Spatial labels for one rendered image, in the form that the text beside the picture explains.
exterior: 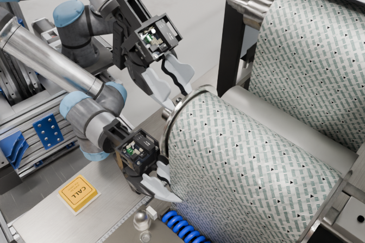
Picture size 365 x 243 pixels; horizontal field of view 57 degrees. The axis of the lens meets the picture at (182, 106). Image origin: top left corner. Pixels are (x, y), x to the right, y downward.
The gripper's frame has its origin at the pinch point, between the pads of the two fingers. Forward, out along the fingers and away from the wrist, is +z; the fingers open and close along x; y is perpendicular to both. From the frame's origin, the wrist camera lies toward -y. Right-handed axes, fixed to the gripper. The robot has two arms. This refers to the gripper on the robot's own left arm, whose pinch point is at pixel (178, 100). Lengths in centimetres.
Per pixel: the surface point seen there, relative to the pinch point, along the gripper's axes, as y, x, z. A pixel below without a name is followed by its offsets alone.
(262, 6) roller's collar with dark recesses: 9.6, 21.1, -5.2
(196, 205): -2.3, -8.4, 17.6
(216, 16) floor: -177, 185, -15
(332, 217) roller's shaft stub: 20.8, -2.6, 22.9
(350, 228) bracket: 24.1, -4.1, 23.0
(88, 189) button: -36.2, -16.0, 8.2
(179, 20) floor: -190, 157, -30
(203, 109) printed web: 9.6, -2.8, 2.3
